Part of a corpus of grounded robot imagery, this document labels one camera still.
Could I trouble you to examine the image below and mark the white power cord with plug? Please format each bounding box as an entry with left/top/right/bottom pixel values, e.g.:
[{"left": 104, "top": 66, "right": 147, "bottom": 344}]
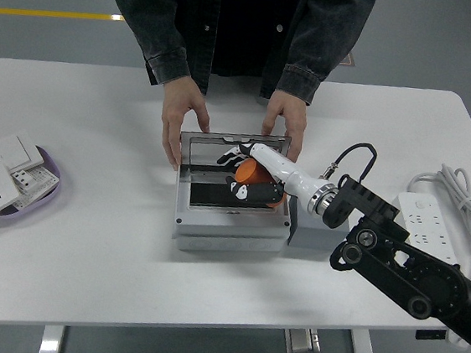
[{"left": 391, "top": 159, "right": 471, "bottom": 350}]

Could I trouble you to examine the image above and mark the person's right hand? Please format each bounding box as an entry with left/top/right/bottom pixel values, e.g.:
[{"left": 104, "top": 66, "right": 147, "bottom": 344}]
[{"left": 155, "top": 76, "right": 216, "bottom": 175}]

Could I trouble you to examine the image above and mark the white wall switch plate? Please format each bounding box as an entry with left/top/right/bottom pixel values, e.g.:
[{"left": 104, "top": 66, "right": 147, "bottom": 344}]
[{"left": 0, "top": 130, "right": 49, "bottom": 177}]

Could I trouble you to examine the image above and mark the small white socket module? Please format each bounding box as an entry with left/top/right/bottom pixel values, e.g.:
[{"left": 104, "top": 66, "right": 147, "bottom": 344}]
[{"left": 8, "top": 167, "right": 37, "bottom": 194}]

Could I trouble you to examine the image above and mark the person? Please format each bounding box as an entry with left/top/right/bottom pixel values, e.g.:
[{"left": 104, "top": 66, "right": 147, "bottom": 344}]
[{"left": 84, "top": 0, "right": 380, "bottom": 191}]

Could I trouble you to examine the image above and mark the grey metal table bracket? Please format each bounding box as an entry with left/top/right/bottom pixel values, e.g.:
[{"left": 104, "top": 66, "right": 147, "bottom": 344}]
[{"left": 282, "top": 325, "right": 323, "bottom": 353}]

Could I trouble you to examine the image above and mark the purple tray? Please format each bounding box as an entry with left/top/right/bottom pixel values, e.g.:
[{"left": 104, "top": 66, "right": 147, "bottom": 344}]
[{"left": 0, "top": 141, "right": 65, "bottom": 232}]

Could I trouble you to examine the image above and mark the orange cylinder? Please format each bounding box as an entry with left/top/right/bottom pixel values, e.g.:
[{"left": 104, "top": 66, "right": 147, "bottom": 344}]
[{"left": 231, "top": 158, "right": 291, "bottom": 210}]

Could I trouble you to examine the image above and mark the grey enclosure box clear lid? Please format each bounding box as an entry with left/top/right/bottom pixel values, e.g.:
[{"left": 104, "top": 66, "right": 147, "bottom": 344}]
[{"left": 168, "top": 124, "right": 300, "bottom": 262}]

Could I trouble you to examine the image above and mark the grey cube with round hole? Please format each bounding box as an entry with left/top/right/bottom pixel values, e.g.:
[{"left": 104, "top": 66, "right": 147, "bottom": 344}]
[{"left": 286, "top": 195, "right": 354, "bottom": 253}]

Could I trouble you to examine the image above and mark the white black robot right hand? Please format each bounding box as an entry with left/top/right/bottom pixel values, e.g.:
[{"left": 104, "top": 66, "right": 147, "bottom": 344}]
[{"left": 211, "top": 138, "right": 334, "bottom": 216}]

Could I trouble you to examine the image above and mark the person's left hand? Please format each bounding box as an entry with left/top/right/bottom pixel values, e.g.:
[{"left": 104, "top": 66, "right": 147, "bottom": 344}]
[{"left": 257, "top": 90, "right": 312, "bottom": 164}]

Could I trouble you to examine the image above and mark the yellow floor tape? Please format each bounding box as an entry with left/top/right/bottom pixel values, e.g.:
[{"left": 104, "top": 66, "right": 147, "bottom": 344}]
[{"left": 0, "top": 2, "right": 125, "bottom": 29}]

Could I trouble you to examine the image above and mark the black table label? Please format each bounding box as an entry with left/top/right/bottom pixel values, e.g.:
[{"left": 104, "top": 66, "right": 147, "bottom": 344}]
[{"left": 414, "top": 327, "right": 448, "bottom": 343}]

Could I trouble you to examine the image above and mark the white perforated panel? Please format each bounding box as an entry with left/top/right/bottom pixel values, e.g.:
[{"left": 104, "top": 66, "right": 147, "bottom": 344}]
[{"left": 13, "top": 161, "right": 60, "bottom": 213}]

